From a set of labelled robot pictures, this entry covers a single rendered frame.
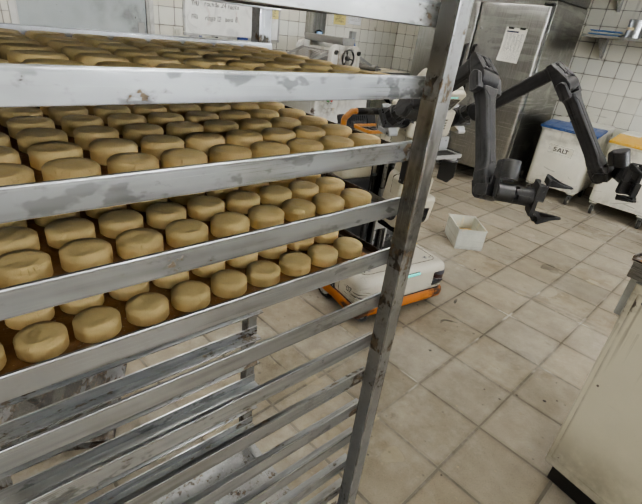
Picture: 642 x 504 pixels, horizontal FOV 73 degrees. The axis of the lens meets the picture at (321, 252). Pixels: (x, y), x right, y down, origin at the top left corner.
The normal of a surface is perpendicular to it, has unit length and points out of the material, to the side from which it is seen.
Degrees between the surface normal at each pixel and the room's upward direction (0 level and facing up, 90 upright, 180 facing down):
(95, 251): 0
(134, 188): 90
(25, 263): 0
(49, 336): 0
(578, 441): 90
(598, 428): 90
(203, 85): 90
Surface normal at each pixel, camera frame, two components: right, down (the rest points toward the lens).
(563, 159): -0.73, 0.23
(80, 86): 0.64, 0.42
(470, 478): 0.11, -0.88
